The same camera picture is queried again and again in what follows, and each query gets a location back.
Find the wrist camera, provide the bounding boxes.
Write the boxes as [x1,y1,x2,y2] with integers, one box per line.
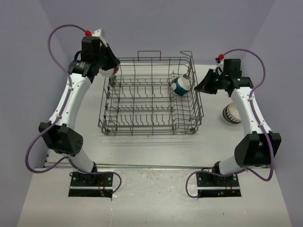
[215,54,224,65]
[85,28,107,47]

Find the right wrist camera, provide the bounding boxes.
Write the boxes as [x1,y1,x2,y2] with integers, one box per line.
[215,54,224,65]

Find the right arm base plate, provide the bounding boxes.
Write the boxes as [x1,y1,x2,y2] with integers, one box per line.
[196,173,241,198]

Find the grey wire dish rack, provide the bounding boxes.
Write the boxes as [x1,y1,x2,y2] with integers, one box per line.
[98,51,204,136]

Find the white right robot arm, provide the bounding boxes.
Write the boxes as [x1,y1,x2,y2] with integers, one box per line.
[195,58,282,186]

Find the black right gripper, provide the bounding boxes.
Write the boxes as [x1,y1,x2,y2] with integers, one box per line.
[195,69,227,96]

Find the red floral bowl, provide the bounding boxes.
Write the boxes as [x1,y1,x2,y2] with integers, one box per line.
[98,66,119,78]

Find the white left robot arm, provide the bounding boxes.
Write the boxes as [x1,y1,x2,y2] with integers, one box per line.
[38,35,120,186]

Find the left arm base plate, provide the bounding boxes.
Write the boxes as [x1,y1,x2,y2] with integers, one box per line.
[68,171,113,198]

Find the white bowl teal stripes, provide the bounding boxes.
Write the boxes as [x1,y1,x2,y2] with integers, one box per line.
[223,102,241,124]

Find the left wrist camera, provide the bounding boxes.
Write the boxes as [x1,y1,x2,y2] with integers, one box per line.
[85,28,107,47]

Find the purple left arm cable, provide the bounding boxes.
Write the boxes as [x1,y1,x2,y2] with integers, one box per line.
[25,25,123,196]

